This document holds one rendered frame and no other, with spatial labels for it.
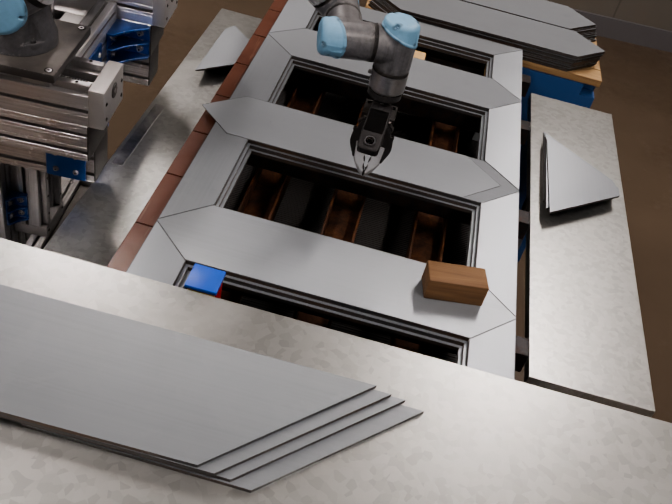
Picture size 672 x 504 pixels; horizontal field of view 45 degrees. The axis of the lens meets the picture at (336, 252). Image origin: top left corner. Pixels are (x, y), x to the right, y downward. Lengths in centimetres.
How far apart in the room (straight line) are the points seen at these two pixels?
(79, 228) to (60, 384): 85
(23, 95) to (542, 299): 119
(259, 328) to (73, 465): 33
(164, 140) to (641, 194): 238
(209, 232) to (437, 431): 71
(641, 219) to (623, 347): 191
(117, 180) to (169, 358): 97
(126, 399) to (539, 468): 55
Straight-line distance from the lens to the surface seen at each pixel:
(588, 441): 122
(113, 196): 197
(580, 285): 195
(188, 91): 237
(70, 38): 183
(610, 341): 185
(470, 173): 199
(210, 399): 106
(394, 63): 163
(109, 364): 109
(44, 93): 179
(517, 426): 118
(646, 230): 368
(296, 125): 199
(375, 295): 158
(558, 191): 215
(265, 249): 162
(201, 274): 148
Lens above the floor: 191
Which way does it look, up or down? 41 degrees down
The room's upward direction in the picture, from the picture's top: 14 degrees clockwise
